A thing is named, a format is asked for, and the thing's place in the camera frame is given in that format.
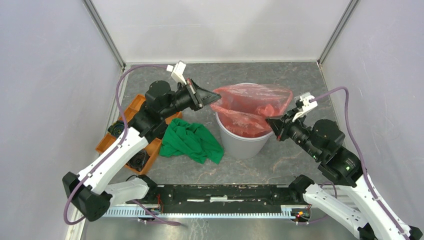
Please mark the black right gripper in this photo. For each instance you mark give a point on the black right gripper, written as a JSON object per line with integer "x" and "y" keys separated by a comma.
{"x": 277, "y": 125}

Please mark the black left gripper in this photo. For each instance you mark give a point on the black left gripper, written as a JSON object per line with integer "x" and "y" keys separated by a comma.
{"x": 199, "y": 97}

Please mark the red plastic trash bag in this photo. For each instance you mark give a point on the red plastic trash bag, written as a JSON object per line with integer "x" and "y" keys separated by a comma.
{"x": 244, "y": 107}

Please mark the grey plastic trash bin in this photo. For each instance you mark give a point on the grey plastic trash bin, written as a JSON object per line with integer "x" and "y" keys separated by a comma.
{"x": 241, "y": 147}

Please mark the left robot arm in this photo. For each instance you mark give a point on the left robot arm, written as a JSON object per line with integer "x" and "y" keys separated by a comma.
{"x": 90, "y": 190}

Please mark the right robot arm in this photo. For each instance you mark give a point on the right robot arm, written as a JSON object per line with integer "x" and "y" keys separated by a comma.
{"x": 373, "y": 219}

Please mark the green cloth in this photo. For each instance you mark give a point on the green cloth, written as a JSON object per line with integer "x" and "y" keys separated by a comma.
{"x": 191, "y": 139}

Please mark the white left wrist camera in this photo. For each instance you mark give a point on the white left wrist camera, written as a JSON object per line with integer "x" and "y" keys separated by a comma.
{"x": 177, "y": 71}

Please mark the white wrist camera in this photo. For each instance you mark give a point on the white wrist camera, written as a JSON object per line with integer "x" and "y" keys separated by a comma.
{"x": 304, "y": 105}
{"x": 177, "y": 71}

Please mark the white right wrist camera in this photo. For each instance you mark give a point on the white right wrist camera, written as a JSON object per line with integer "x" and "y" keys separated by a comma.
{"x": 304, "y": 105}

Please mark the slotted cable duct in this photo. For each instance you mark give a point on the slotted cable duct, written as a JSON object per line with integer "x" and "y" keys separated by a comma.
{"x": 132, "y": 211}

